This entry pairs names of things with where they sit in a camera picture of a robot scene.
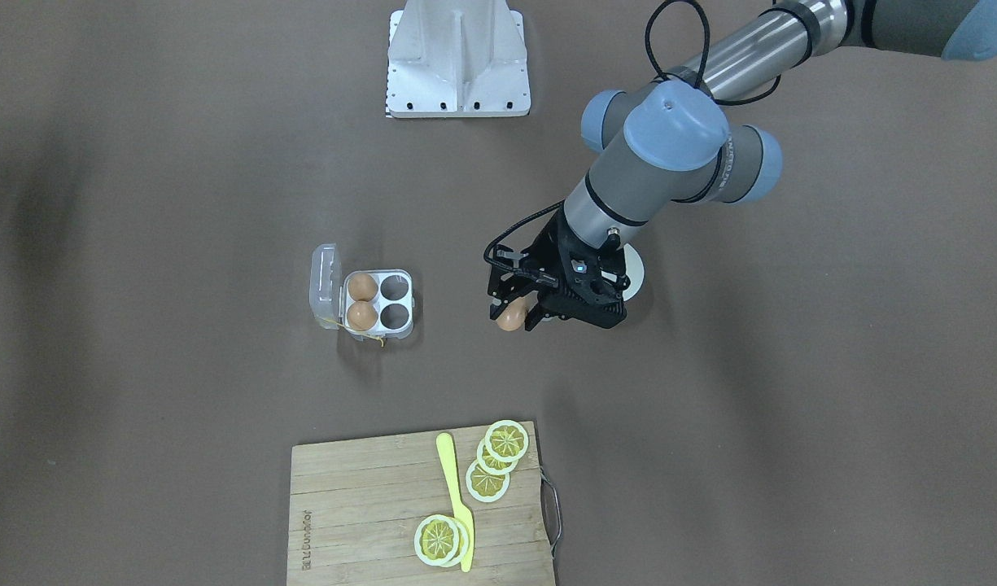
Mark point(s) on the brown egg in box front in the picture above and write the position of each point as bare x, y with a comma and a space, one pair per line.
361, 316

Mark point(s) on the yellow plastic knife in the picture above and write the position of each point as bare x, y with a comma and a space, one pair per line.
448, 457

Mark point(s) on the lemon slice lower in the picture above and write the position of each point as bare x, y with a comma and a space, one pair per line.
484, 486

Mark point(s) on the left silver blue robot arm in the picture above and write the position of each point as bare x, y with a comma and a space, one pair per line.
670, 142

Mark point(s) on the lemon slice middle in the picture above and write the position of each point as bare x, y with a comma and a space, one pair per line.
490, 464

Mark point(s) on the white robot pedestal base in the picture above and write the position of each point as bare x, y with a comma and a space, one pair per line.
457, 59

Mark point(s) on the wooden cutting board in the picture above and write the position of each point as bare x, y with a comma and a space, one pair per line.
355, 506

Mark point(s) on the clear plastic egg box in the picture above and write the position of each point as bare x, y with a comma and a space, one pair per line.
376, 305

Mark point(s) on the brown egg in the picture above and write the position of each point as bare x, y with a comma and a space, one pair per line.
361, 316
514, 315
362, 287

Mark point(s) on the lemon slice near knife tip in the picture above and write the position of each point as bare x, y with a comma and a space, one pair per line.
436, 540

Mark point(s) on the lemon slice top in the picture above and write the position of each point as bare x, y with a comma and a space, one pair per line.
507, 441

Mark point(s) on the lemon slice under knife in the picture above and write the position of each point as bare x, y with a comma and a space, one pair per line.
463, 543

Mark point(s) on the white paper bowl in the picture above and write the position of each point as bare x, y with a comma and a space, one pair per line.
627, 267

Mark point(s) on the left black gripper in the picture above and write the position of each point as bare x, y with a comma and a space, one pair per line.
549, 251

